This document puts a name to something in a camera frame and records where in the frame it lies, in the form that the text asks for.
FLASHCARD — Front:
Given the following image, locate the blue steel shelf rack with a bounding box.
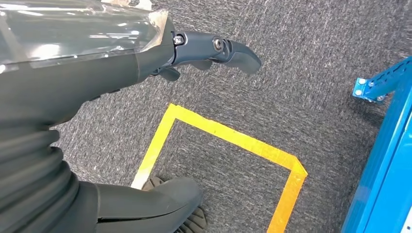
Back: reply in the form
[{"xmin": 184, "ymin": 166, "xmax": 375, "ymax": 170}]
[{"xmin": 340, "ymin": 57, "xmax": 412, "ymax": 233}]

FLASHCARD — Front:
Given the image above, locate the yellow floor tape square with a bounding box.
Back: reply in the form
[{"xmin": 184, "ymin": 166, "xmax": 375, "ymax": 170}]
[{"xmin": 130, "ymin": 102, "xmax": 309, "ymax": 233}]

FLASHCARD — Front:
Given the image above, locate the black ribbed robot foot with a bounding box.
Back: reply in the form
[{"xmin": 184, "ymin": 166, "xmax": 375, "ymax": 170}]
[{"xmin": 141, "ymin": 176, "xmax": 208, "ymax": 233}]

